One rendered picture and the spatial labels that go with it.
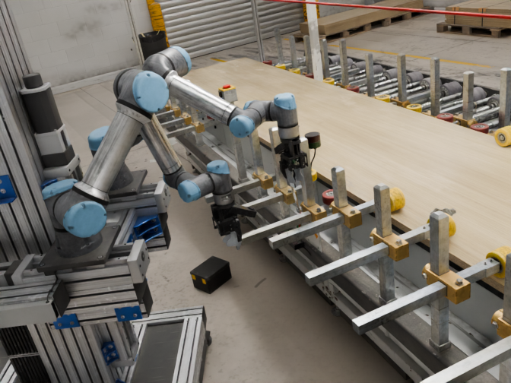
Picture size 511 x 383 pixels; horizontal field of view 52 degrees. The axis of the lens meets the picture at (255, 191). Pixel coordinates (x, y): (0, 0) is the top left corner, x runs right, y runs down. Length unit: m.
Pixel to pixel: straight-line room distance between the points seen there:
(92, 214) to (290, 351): 1.47
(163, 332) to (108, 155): 1.30
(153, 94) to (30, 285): 0.76
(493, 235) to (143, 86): 1.18
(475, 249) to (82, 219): 1.19
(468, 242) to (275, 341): 1.33
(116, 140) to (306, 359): 1.54
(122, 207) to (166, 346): 0.75
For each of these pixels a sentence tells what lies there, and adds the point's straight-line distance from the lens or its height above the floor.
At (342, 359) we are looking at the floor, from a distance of 2.69.
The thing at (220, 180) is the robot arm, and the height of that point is 1.13.
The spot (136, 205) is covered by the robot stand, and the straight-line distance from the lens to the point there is 2.24.
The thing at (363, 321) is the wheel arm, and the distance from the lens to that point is 1.40.
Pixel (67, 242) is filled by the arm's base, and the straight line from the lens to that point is 1.80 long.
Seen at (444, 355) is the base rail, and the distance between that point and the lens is 1.70.
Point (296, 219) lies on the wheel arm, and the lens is 2.08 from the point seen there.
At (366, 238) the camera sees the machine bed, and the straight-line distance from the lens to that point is 2.27.
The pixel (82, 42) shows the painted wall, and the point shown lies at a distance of 9.79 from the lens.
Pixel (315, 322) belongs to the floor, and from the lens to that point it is 2.90.
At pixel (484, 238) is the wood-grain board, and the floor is 0.90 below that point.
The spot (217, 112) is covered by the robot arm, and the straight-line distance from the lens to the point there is 1.83.
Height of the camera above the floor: 1.87
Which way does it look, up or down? 25 degrees down
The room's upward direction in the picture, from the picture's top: 10 degrees counter-clockwise
